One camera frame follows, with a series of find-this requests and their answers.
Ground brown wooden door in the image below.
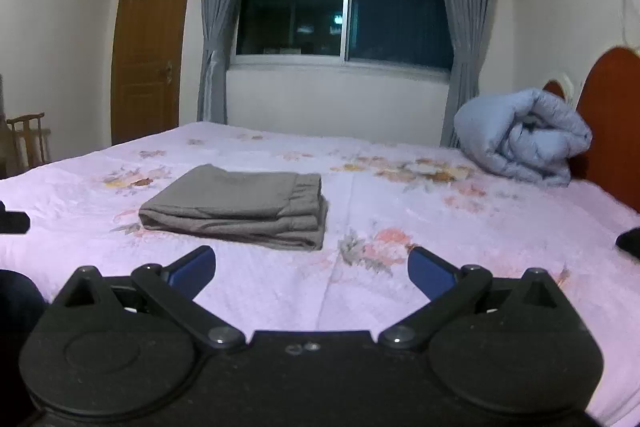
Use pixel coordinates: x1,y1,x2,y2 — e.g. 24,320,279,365
111,0,188,144

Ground wooden chair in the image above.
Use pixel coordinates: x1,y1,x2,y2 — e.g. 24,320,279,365
6,113,48,173

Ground red wooden headboard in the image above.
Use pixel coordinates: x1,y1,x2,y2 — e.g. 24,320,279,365
568,46,640,210

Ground pink floral bed sheet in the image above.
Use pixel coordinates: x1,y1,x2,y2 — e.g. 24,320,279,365
1,122,639,426

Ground grey pants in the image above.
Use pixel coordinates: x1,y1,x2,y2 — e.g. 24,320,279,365
139,165,328,251

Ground blue rolled duvet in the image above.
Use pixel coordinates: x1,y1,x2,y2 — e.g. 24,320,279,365
454,89,592,186

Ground black object on bed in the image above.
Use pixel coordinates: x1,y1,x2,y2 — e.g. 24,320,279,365
615,228,640,260

